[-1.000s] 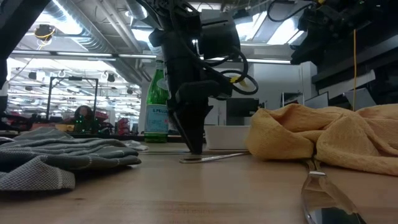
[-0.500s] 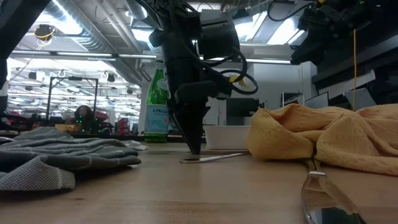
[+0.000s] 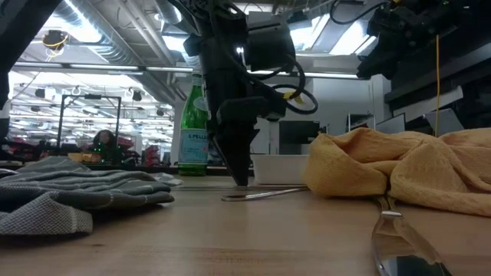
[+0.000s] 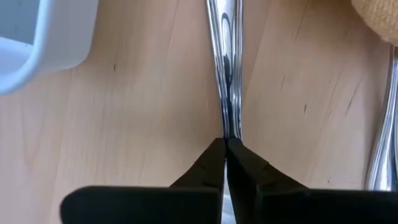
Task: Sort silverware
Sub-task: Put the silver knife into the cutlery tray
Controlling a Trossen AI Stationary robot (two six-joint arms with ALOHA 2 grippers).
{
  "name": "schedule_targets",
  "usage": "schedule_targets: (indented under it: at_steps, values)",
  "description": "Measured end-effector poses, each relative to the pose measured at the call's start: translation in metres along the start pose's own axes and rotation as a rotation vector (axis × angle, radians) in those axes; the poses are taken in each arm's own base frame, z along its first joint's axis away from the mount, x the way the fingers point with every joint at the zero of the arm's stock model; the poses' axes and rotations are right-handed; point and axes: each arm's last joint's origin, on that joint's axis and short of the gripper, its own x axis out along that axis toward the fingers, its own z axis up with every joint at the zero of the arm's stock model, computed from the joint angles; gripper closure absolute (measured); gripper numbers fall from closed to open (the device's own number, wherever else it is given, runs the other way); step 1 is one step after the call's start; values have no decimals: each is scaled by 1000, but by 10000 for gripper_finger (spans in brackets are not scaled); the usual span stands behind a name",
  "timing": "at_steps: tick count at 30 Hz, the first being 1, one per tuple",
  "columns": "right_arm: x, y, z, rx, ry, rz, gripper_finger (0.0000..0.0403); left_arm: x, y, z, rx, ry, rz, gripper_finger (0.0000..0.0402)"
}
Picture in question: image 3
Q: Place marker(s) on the long ceiling light bar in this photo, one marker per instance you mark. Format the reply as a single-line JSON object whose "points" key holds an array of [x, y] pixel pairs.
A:
{"points": [[115, 67]]}

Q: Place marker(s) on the white plastic cutlery tray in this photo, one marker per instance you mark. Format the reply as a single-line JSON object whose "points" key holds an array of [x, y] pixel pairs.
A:
{"points": [[280, 168]]}

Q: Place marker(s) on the silver table knife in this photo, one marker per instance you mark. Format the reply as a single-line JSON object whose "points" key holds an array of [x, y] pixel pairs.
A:
{"points": [[399, 245]]}

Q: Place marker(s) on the grey checked cloth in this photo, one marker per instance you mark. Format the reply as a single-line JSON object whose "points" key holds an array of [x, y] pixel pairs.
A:
{"points": [[76, 184]]}

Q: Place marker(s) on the black metal gantry frame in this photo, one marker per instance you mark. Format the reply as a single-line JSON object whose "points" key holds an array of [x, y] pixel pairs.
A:
{"points": [[60, 122]]}

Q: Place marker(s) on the yellow waffle cloth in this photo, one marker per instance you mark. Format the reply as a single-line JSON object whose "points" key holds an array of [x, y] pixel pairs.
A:
{"points": [[383, 165]]}

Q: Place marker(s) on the silver ventilation duct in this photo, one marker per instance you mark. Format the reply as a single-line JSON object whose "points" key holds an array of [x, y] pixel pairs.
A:
{"points": [[115, 46]]}

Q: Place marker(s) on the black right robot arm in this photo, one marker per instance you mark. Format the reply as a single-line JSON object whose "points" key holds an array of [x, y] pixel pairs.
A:
{"points": [[460, 23]]}

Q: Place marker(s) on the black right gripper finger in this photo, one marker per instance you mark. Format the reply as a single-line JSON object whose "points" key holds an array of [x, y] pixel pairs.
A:
{"points": [[377, 65]]}

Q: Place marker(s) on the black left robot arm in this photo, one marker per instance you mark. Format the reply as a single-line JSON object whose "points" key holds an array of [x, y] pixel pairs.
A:
{"points": [[23, 30]]}

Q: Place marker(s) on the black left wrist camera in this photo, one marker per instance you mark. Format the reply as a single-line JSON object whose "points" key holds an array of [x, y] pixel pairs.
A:
{"points": [[270, 46]]}

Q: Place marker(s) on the black yellow ceiling reel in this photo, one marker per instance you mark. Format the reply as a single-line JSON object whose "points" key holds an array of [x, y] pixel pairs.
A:
{"points": [[55, 38]]}

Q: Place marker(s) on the person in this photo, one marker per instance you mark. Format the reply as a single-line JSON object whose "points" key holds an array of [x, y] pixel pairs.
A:
{"points": [[103, 140]]}

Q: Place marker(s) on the tilted grey screen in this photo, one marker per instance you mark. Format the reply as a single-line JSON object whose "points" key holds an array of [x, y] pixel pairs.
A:
{"points": [[447, 122], [391, 123]]}

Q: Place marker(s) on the green glass water bottle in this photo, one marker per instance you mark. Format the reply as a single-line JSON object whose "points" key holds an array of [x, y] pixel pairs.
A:
{"points": [[192, 142]]}

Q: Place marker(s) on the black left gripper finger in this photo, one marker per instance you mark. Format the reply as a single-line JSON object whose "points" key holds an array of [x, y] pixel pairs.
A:
{"points": [[225, 159], [241, 153]]}

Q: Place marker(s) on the black monitor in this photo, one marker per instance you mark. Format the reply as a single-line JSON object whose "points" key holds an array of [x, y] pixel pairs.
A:
{"points": [[297, 138]]}

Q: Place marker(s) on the silver cutlery pieces on table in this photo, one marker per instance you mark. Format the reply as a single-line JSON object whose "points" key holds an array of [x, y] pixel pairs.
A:
{"points": [[238, 197]]}

